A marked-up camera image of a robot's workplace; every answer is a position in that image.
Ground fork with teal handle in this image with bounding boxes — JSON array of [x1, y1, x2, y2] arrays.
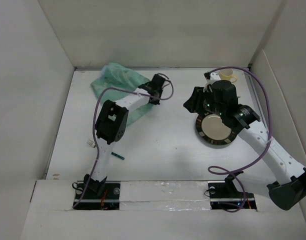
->
[[86, 139, 125, 160]]

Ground yellow cup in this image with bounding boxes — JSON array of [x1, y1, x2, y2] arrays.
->
[[218, 68, 238, 83]]

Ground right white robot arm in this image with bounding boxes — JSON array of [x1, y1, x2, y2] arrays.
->
[[183, 80, 306, 211]]

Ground green patterned cloth napkin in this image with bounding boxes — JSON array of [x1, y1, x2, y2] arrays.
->
[[90, 63, 153, 127]]

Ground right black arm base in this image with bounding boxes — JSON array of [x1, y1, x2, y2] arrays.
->
[[204, 175, 257, 212]]

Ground dark rimmed cream plate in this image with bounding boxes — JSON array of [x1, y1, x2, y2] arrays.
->
[[195, 113, 237, 149]]

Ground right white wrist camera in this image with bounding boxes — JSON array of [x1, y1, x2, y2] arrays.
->
[[203, 72, 221, 92]]

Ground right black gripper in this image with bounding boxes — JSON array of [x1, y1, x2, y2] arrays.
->
[[182, 86, 225, 117]]

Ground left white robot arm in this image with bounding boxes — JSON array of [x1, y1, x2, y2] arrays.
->
[[83, 73, 172, 199]]

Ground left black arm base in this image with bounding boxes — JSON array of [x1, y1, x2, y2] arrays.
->
[[72, 174, 121, 211]]

